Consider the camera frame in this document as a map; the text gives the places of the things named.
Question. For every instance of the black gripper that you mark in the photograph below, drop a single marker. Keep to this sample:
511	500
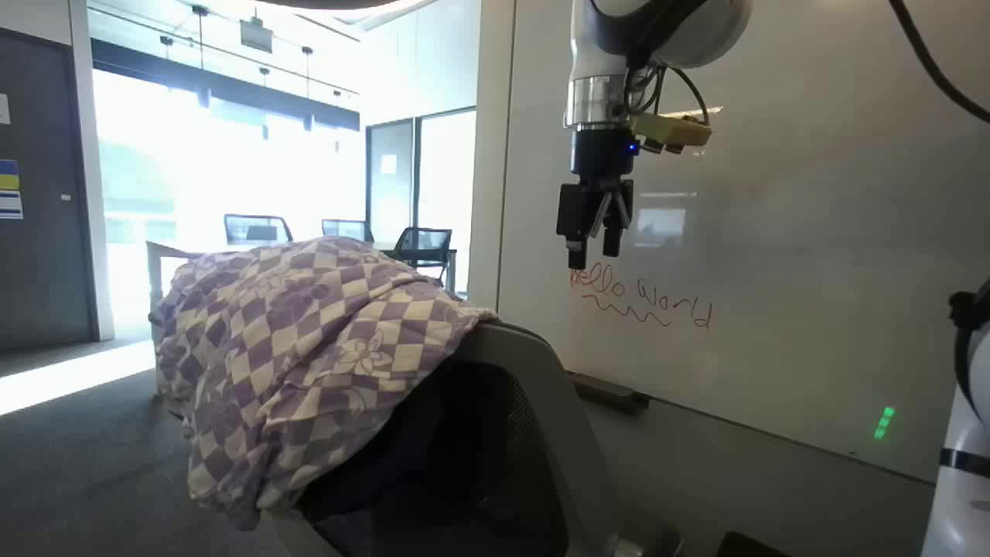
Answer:
599	167

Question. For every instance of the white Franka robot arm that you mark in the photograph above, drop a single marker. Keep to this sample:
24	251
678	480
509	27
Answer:
674	33

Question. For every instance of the dark whiteboard marker tray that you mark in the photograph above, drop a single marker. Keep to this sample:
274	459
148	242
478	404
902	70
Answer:
610	393

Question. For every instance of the large whiteboard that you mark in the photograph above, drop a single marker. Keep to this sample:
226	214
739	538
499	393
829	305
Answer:
804	259

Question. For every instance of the black background office chair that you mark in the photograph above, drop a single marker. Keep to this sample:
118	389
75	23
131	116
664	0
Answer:
253	229
343	229
420	247

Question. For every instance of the grey mesh office chair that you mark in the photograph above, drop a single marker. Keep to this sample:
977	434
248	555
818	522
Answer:
496	443

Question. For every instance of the purple checkered cloth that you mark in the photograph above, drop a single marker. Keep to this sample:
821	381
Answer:
298	342

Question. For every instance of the hanging ceiling sign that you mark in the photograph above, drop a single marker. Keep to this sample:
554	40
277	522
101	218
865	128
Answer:
253	36

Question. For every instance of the white background table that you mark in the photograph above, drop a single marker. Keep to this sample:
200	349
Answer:
166	259

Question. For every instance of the dark door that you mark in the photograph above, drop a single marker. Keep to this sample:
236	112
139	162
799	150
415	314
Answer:
47	207

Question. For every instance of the blue yellow poster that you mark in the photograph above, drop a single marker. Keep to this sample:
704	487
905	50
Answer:
10	191

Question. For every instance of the white paper sign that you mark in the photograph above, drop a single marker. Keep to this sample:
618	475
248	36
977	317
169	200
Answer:
4	111

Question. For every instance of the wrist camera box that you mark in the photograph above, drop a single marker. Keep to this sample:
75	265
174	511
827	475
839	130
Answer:
670	130

